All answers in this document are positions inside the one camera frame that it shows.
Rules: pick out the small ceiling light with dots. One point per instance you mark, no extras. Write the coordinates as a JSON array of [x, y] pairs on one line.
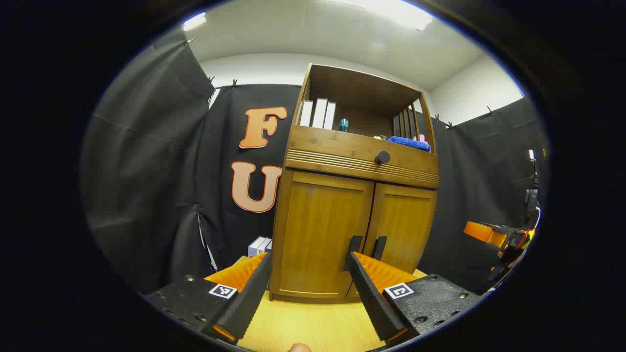
[[194, 21]]

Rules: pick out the small pink item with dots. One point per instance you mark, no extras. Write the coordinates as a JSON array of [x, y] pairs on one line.
[[419, 138]]

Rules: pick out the black backdrop cloth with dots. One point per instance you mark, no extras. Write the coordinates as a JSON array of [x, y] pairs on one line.
[[146, 146]]

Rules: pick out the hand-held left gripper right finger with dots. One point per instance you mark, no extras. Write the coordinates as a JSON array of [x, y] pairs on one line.
[[371, 298]]

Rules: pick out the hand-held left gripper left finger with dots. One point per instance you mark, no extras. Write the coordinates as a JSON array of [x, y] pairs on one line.
[[244, 303]]

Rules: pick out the white purple carton box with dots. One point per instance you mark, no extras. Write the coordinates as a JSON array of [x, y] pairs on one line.
[[268, 245], [256, 247]]

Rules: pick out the wooden ribbed cabinet drawer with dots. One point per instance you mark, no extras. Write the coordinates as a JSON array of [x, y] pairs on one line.
[[332, 149]]

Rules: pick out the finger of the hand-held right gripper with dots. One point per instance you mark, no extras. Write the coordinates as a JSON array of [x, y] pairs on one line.
[[481, 232]]

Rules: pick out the teal bottle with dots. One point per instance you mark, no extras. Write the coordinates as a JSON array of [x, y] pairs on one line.
[[344, 125]]

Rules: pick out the blue towel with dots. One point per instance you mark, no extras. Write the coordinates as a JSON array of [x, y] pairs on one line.
[[408, 143]]

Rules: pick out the black round drawer knob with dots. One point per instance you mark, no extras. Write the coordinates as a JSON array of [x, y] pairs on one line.
[[382, 157]]

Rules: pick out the wooden double-door shoe cabinet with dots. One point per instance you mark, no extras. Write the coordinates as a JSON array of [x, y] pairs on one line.
[[357, 93]]

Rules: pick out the white book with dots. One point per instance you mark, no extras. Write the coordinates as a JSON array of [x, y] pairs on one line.
[[319, 113]]

